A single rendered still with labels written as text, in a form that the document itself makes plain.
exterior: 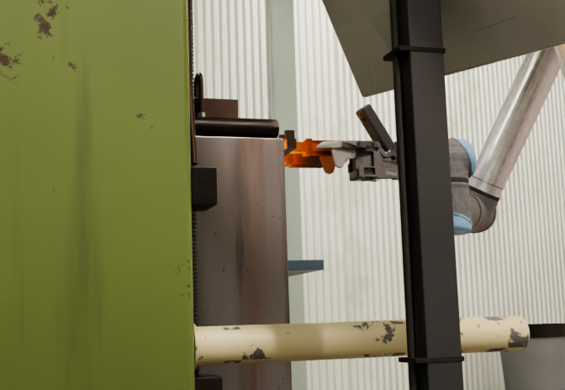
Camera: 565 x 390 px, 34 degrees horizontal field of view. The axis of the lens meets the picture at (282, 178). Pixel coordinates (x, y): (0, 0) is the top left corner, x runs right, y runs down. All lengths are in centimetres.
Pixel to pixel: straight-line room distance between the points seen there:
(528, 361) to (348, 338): 450
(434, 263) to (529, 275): 565
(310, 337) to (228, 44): 395
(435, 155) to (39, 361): 46
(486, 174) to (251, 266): 101
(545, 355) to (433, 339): 466
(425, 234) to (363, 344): 24
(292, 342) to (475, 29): 42
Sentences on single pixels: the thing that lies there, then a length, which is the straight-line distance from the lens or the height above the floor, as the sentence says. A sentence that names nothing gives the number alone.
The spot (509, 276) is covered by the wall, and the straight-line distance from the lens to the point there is 642.
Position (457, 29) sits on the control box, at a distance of 107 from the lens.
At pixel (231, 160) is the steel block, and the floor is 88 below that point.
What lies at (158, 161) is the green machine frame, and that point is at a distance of 104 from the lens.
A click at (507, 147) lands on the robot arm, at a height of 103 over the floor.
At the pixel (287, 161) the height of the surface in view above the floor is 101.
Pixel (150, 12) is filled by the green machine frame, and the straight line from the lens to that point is 108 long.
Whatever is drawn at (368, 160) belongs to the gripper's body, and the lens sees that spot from 208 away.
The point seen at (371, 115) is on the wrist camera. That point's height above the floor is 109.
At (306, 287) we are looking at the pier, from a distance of 481.
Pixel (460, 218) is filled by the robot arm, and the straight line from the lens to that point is 212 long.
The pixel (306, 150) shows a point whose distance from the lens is 204.
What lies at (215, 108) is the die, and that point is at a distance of 140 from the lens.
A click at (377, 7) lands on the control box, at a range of 112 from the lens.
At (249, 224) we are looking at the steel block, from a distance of 135.
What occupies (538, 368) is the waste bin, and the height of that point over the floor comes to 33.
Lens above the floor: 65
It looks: 9 degrees up
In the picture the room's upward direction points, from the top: 2 degrees counter-clockwise
